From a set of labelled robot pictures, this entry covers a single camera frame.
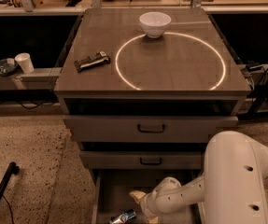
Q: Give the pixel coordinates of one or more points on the black stand at right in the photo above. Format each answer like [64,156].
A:
[265,90]

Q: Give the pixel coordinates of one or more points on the top drawer with handle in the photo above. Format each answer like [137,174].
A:
[146,129]

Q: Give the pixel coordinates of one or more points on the grey drawer cabinet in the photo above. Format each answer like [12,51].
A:
[187,71]

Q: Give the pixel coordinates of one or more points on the dark snack bar wrapper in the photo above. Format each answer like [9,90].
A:
[92,61]

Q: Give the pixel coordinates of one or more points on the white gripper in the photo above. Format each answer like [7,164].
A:
[147,203]

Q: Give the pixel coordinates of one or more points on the dark round plate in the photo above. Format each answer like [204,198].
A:
[8,67]

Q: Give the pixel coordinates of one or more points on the white paper cup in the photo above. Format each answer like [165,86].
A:
[25,62]

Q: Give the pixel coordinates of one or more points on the drawer with handle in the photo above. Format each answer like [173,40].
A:
[146,129]
[141,160]

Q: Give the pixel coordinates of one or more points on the white ceramic bowl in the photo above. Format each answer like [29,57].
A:
[154,24]

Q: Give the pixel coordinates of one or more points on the open bottom drawer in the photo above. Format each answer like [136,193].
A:
[112,195]

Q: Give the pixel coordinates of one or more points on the middle drawer with handle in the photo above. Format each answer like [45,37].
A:
[141,160]

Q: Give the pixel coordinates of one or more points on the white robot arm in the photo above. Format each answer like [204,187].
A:
[231,188]

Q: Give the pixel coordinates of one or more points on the grey side ledge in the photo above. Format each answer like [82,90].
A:
[39,79]

